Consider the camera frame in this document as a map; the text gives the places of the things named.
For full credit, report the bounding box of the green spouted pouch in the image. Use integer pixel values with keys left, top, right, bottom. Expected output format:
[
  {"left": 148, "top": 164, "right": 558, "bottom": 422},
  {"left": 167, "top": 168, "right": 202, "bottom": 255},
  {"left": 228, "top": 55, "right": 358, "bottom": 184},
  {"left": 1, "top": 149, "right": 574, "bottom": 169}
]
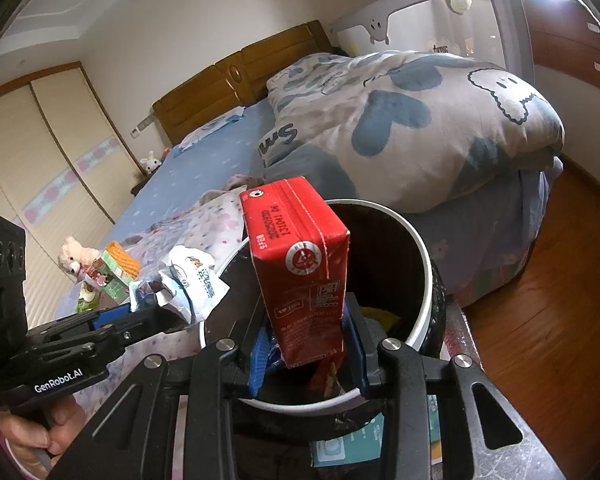
[{"left": 76, "top": 280, "right": 101, "bottom": 313}]

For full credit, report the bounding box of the bed with blue sheet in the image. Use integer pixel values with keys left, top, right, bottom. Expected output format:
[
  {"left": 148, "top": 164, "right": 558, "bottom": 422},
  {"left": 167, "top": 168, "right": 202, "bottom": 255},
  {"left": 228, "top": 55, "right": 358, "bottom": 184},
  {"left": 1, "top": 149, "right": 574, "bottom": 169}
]
[{"left": 112, "top": 97, "right": 553, "bottom": 311}]

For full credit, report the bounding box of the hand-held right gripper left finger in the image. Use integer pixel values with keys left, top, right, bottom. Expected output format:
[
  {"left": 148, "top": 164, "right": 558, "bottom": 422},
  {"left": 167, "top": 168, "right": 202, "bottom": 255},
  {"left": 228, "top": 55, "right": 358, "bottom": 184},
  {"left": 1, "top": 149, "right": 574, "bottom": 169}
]
[{"left": 62, "top": 329, "right": 273, "bottom": 480}]

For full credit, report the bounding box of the blue white pillow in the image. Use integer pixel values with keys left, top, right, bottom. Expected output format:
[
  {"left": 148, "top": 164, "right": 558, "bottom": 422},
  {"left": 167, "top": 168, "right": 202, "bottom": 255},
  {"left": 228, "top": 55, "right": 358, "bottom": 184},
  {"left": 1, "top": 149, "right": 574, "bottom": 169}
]
[{"left": 172, "top": 112, "right": 246, "bottom": 156}]

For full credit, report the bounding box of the white printed wrapper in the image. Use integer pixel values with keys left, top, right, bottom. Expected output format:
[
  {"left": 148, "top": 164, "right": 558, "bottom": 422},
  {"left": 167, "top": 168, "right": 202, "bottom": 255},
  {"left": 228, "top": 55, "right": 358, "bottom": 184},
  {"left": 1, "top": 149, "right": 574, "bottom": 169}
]
[{"left": 129, "top": 245, "right": 229, "bottom": 323}]

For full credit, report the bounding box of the cream sliding door wardrobe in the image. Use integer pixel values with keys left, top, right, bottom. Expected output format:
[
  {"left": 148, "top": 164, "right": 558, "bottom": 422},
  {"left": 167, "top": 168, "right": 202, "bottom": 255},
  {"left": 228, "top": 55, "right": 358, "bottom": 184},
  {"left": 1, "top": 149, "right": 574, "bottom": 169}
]
[{"left": 0, "top": 61, "right": 148, "bottom": 321}]

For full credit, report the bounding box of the white bin with black liner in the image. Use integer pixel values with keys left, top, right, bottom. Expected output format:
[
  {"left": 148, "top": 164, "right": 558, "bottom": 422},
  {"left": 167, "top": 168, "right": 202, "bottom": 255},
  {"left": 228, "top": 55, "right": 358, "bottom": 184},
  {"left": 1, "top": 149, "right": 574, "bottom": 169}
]
[{"left": 200, "top": 199, "right": 448, "bottom": 413}]

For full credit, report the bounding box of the person's left hand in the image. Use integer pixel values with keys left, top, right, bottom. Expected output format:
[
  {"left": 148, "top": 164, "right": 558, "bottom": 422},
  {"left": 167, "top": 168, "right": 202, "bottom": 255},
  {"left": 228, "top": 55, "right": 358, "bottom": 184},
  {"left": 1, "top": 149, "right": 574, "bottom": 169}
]
[{"left": 0, "top": 395, "right": 88, "bottom": 478}]

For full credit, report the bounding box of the wooden headboard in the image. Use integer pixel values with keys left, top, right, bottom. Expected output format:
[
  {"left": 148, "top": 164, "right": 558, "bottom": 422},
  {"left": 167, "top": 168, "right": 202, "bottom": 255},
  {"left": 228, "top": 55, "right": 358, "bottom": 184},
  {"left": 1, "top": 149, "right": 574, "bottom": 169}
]
[{"left": 152, "top": 20, "right": 336, "bottom": 146}]

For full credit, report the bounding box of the grey bed guard rail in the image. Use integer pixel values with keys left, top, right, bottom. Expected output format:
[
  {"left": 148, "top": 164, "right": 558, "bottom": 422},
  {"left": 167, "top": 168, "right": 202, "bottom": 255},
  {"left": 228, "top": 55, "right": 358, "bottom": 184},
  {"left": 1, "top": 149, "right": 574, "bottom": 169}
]
[{"left": 330, "top": 0, "right": 536, "bottom": 91}]

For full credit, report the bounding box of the green drink carton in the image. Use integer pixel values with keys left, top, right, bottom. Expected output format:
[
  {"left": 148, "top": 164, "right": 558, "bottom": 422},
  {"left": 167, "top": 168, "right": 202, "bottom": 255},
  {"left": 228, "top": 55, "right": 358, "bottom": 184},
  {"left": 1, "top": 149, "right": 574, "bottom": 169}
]
[{"left": 97, "top": 251, "right": 133, "bottom": 303}]

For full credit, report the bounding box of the red snack packet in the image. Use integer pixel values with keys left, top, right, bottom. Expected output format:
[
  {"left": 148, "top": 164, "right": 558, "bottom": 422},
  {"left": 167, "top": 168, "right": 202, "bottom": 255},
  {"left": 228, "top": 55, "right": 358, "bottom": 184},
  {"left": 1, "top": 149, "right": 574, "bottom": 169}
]
[{"left": 307, "top": 357, "right": 348, "bottom": 403}]

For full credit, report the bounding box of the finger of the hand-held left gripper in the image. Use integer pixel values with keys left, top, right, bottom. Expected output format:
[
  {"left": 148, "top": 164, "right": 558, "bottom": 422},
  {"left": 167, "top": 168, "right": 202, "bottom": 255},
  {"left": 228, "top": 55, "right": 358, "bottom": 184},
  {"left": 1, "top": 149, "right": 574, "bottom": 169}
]
[
  {"left": 27, "top": 307, "right": 133, "bottom": 343},
  {"left": 50, "top": 305, "right": 203, "bottom": 376}
]

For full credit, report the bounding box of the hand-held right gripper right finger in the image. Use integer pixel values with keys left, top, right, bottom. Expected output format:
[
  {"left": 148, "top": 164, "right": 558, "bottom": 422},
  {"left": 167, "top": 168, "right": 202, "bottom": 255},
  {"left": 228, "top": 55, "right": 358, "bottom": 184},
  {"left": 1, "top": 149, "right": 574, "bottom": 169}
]
[{"left": 345, "top": 294, "right": 566, "bottom": 480}]

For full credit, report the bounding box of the red drink carton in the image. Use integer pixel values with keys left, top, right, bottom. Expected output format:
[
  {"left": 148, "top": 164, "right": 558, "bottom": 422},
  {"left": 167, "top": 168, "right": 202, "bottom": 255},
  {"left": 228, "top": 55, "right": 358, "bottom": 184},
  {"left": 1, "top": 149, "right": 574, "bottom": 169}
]
[{"left": 241, "top": 176, "right": 352, "bottom": 371}]

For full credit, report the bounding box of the brown drawer cabinet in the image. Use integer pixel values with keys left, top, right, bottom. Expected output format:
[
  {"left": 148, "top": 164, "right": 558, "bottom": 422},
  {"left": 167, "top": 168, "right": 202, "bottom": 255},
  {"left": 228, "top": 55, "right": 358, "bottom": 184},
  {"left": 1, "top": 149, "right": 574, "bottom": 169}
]
[{"left": 522, "top": 0, "right": 600, "bottom": 106}]

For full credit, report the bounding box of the grey heart patterned quilt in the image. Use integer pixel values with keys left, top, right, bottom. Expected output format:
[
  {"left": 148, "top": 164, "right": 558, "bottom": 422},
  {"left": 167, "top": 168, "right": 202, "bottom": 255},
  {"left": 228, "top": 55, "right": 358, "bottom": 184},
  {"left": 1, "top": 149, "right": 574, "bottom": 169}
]
[{"left": 254, "top": 50, "right": 566, "bottom": 213}]

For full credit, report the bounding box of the beige teddy bear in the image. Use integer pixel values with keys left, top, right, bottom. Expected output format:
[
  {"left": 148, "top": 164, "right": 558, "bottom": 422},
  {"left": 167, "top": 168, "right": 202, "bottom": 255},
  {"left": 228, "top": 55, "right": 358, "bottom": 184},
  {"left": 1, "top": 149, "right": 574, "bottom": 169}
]
[{"left": 56, "top": 236, "right": 102, "bottom": 281}]

